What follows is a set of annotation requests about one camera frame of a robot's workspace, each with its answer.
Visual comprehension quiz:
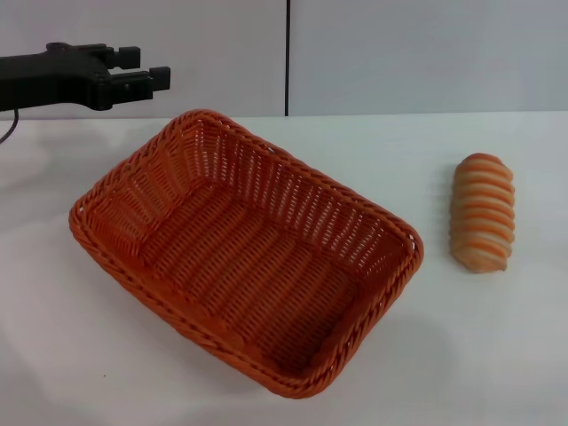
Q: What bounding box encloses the striped orange bread roll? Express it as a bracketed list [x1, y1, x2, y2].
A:
[448, 152, 517, 274]

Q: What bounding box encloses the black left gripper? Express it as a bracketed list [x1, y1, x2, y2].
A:
[0, 43, 172, 112]

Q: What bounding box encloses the thin black cable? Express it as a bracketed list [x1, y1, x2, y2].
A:
[0, 108, 21, 146]

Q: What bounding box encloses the orange woven plastic basket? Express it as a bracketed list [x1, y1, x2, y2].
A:
[68, 109, 425, 399]

